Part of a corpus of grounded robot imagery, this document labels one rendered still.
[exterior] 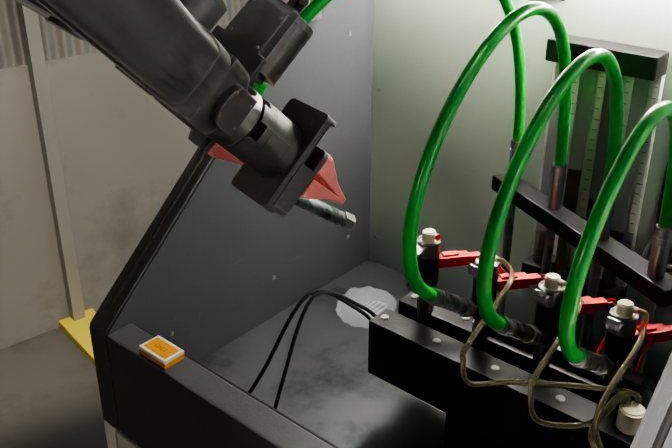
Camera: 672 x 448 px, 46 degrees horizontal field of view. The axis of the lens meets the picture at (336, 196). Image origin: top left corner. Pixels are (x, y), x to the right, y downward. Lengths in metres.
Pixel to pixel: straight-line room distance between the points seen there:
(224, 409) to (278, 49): 0.43
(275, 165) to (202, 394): 0.34
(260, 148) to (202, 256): 0.45
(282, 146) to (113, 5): 0.30
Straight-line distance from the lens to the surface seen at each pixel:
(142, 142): 2.75
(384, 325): 1.00
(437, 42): 1.22
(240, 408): 0.92
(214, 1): 0.88
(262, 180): 0.73
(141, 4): 0.46
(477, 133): 1.22
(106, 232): 2.80
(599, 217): 0.70
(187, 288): 1.13
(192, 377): 0.98
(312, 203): 0.94
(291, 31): 0.68
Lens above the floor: 1.54
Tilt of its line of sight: 25 degrees down
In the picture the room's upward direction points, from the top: straight up
